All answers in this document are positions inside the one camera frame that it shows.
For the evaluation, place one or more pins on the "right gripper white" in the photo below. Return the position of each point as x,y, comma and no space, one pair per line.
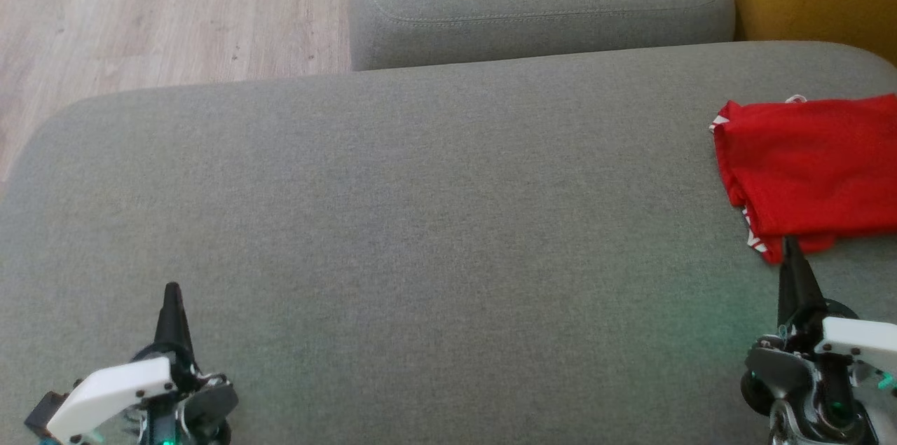
858,343

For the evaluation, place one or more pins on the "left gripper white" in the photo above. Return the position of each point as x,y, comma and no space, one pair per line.
112,392

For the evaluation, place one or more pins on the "red Bulls 23 jersey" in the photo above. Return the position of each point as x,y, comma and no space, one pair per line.
813,165

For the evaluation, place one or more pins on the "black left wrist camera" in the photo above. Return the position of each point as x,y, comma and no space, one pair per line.
43,417

